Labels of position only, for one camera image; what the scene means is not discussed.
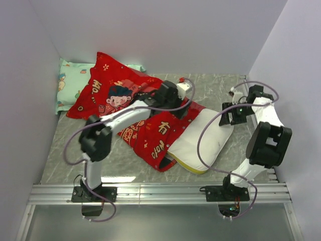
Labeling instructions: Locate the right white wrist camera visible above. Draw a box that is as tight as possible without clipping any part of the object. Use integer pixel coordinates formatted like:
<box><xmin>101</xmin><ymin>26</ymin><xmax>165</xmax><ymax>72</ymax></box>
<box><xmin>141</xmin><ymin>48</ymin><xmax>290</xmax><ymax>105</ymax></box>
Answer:
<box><xmin>228</xmin><ymin>87</ymin><xmax>243</xmax><ymax>105</ymax></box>

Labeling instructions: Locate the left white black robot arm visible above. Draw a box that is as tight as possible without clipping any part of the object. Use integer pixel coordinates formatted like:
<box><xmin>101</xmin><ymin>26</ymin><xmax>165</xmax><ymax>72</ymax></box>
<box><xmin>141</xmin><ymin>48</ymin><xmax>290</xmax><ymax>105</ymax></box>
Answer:
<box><xmin>79</xmin><ymin>78</ymin><xmax>195</xmax><ymax>202</ymax></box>

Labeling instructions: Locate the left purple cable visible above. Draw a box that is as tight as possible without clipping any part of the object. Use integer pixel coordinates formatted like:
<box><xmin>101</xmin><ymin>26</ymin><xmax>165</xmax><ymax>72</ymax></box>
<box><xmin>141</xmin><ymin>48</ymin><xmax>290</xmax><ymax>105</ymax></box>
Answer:
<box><xmin>62</xmin><ymin>78</ymin><xmax>196</xmax><ymax>222</ymax></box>

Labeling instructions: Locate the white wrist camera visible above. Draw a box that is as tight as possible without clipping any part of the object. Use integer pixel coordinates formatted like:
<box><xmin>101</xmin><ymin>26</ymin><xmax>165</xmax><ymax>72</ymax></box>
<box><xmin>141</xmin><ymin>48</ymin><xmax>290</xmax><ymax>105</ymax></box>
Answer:
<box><xmin>228</xmin><ymin>87</ymin><xmax>243</xmax><ymax>105</ymax></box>
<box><xmin>176</xmin><ymin>77</ymin><xmax>193</xmax><ymax>100</ymax></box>

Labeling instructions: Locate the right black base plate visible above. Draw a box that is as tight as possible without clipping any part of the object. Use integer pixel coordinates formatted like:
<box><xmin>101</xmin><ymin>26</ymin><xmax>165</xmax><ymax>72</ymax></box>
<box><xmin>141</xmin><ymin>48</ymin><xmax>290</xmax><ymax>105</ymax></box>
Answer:
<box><xmin>199</xmin><ymin>184</ymin><xmax>250</xmax><ymax>218</ymax></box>

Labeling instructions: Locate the red patterned pillowcase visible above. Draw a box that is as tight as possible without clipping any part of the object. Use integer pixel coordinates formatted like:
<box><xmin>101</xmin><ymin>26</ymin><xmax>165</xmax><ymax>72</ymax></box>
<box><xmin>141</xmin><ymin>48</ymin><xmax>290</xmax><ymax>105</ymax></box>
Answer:
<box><xmin>67</xmin><ymin>52</ymin><xmax>204</xmax><ymax>172</ymax></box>

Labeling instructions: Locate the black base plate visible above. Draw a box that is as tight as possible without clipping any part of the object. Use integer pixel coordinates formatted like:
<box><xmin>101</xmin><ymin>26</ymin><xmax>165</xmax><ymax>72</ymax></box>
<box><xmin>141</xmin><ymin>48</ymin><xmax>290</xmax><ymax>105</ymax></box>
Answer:
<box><xmin>71</xmin><ymin>185</ymin><xmax>117</xmax><ymax>222</ymax></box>
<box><xmin>199</xmin><ymin>184</ymin><xmax>250</xmax><ymax>218</ymax></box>

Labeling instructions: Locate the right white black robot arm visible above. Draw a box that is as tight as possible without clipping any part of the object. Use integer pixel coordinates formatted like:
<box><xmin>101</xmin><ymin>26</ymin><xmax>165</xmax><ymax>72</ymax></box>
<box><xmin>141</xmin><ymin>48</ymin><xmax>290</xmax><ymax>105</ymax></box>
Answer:
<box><xmin>219</xmin><ymin>85</ymin><xmax>292</xmax><ymax>201</ymax></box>

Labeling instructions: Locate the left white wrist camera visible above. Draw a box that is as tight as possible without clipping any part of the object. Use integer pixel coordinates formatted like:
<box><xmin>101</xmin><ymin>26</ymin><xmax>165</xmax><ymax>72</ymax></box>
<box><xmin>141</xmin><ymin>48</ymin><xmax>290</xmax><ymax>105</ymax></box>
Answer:
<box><xmin>176</xmin><ymin>77</ymin><xmax>193</xmax><ymax>100</ymax></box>

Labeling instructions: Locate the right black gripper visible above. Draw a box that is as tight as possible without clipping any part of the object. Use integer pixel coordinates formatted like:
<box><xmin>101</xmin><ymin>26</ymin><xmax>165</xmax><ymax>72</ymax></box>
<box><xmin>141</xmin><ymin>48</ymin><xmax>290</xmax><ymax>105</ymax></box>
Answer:
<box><xmin>218</xmin><ymin>102</ymin><xmax>255</xmax><ymax>127</ymax></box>

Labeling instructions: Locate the mint green cartoon pillow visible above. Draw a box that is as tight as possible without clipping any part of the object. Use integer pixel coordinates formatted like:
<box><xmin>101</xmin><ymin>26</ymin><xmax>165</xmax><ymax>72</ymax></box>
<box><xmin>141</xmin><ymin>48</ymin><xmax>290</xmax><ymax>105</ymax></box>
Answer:
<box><xmin>56</xmin><ymin>56</ymin><xmax>148</xmax><ymax>119</ymax></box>

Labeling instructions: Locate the purple cable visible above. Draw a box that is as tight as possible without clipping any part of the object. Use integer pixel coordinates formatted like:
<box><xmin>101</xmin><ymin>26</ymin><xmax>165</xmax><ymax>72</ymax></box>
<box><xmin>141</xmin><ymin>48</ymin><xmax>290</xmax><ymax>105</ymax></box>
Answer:
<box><xmin>196</xmin><ymin>80</ymin><xmax>280</xmax><ymax>220</ymax></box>
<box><xmin>62</xmin><ymin>78</ymin><xmax>196</xmax><ymax>222</ymax></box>

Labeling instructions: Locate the aluminium front rail frame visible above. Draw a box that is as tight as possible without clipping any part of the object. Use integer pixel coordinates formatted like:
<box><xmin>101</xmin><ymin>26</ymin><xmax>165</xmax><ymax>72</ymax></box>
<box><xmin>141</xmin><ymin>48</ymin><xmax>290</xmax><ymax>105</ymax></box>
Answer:
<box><xmin>17</xmin><ymin>183</ymin><xmax>303</xmax><ymax>240</ymax></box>

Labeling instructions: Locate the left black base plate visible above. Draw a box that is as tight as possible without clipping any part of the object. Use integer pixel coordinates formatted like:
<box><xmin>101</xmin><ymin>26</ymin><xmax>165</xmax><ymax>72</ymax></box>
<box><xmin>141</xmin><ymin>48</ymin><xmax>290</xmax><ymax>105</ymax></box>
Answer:
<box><xmin>71</xmin><ymin>185</ymin><xmax>117</xmax><ymax>222</ymax></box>

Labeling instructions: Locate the cream yellow foam pillow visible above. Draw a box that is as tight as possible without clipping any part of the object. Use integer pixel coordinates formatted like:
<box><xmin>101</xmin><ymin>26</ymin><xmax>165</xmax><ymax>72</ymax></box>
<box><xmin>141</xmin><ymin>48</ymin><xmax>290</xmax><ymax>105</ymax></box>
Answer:
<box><xmin>167</xmin><ymin>108</ymin><xmax>234</xmax><ymax>174</ymax></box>

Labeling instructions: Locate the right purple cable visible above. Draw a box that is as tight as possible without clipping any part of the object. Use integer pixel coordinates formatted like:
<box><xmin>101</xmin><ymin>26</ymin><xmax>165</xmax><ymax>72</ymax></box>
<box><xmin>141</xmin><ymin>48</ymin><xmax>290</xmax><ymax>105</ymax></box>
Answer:
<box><xmin>196</xmin><ymin>80</ymin><xmax>280</xmax><ymax>220</ymax></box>

